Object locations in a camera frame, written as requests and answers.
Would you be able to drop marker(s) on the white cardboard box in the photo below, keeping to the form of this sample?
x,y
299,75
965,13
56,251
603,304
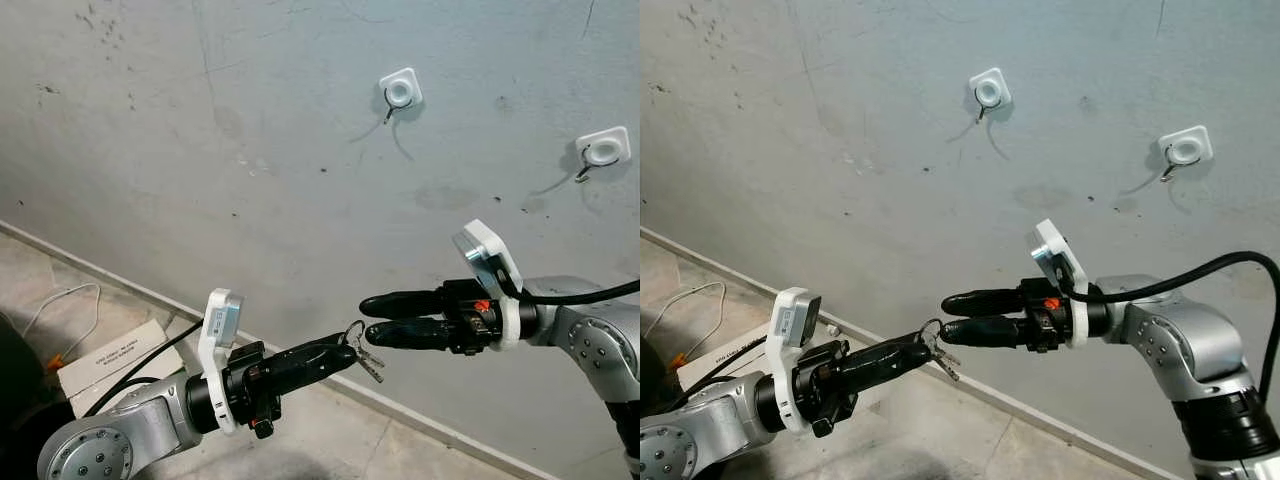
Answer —
x,y
715,358
110,355

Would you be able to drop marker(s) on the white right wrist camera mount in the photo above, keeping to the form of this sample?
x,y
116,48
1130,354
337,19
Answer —
x,y
490,260
1055,260

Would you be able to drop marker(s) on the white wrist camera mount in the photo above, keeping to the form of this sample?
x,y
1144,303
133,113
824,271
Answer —
x,y
490,260
1055,260
795,320
222,320

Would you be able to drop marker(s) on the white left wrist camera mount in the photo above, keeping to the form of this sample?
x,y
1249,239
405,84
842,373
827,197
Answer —
x,y
222,320
795,320

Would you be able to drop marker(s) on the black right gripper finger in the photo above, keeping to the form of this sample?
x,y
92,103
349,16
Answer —
x,y
400,303
980,303
985,333
408,335

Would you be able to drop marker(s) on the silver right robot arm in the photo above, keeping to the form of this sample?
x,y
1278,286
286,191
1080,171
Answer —
x,y
590,340
1170,340

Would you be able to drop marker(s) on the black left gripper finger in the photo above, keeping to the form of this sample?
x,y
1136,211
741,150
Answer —
x,y
880,354
885,372
310,354
315,372

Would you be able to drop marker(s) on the white adhesive wall hook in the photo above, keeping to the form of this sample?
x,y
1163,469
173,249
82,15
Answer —
x,y
603,150
1185,150
988,90
400,90

